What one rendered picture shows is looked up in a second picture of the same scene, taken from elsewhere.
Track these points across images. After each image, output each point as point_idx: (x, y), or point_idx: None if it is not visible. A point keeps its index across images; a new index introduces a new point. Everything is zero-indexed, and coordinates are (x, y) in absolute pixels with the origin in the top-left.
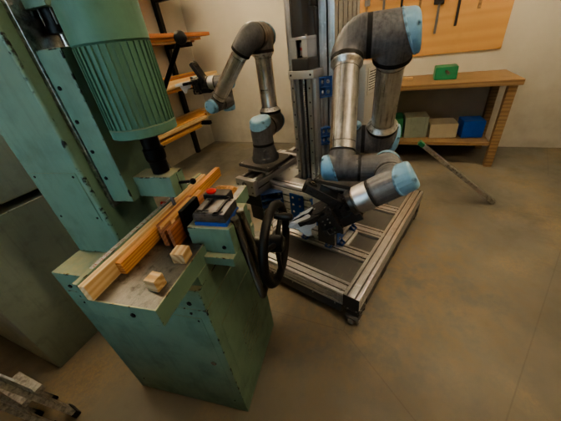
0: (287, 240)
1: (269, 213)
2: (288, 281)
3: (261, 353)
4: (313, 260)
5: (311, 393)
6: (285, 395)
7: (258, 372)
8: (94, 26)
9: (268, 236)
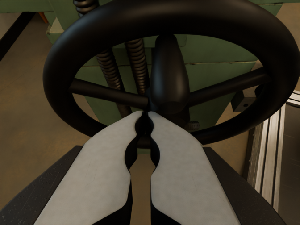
0: (224, 133)
1: (129, 3)
2: (249, 155)
3: None
4: (295, 183)
5: (141, 206)
6: (135, 181)
7: (146, 152)
8: None
9: (62, 61)
